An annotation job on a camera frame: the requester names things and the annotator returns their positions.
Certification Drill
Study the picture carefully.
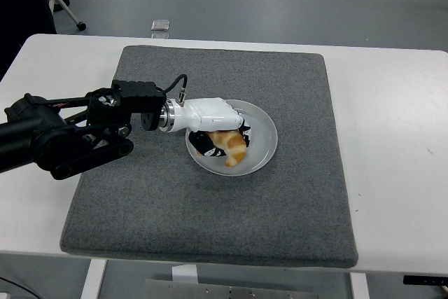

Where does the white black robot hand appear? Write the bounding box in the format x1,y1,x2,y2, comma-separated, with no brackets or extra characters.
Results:
173,97,252,158

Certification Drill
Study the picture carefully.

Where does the golden croissant bread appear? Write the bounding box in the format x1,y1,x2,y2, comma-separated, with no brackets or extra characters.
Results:
195,130,248,168

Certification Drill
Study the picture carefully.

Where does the white round plate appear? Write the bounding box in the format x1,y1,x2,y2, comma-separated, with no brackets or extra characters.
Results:
185,99,279,176

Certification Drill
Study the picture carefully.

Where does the grey metal plate with screws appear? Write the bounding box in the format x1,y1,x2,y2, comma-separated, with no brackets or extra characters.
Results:
141,279,319,299

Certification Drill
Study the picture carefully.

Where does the grey felt mat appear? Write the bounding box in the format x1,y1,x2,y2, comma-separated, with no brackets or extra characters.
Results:
59,44,360,269

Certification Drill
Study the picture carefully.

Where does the white paper tag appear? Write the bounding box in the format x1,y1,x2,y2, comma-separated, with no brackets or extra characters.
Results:
171,264,199,285

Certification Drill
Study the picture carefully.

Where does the white table leg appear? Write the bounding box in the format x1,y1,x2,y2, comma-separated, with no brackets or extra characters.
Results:
80,258,108,299
349,272,370,299

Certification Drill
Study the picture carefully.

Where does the person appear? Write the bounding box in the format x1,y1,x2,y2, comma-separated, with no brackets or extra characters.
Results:
0,0,57,82

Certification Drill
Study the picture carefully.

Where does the black table control panel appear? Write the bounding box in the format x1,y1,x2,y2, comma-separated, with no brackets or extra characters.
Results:
402,274,448,286

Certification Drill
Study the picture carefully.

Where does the thin black floor cable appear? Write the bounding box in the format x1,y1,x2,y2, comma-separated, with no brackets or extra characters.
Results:
0,276,36,299

